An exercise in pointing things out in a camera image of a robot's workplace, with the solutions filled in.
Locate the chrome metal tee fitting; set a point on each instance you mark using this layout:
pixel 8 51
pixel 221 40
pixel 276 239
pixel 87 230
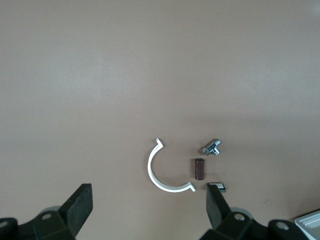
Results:
pixel 211 147

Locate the small black white-faced push button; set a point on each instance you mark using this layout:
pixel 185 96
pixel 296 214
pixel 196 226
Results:
pixel 221 186

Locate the brown paper table cover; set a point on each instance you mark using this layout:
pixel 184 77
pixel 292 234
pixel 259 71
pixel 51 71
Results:
pixel 125 75

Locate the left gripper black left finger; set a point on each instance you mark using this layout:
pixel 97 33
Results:
pixel 75 207

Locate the dark brown cylinder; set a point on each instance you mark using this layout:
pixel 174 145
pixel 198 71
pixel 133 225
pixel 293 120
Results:
pixel 199 169

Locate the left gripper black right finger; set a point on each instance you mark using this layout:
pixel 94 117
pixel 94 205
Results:
pixel 217 215

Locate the white drawer cabinet housing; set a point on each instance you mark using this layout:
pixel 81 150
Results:
pixel 310 225

